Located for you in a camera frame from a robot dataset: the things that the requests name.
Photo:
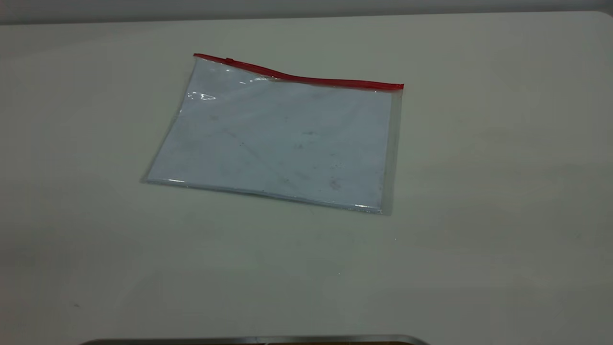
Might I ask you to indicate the clear plastic zipper bag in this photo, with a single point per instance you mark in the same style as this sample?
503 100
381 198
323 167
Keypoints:
287 139

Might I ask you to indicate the white paper sheets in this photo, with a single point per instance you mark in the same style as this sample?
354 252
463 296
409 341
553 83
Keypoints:
278 143

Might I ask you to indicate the grey metal frame edge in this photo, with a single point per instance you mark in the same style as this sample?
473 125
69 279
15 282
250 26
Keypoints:
258 340

